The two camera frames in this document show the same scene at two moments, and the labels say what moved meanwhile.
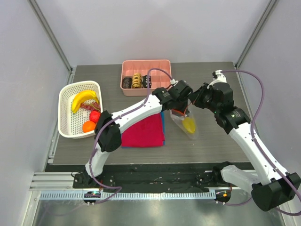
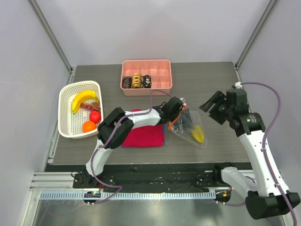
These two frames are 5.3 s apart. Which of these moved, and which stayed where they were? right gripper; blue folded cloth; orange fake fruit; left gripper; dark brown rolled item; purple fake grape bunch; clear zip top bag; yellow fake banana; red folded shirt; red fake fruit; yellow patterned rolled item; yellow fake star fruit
Moved: right gripper; yellow fake star fruit; clear zip top bag; left gripper
Stayed: red folded shirt; purple fake grape bunch; blue folded cloth; orange fake fruit; red fake fruit; yellow patterned rolled item; dark brown rolled item; yellow fake banana
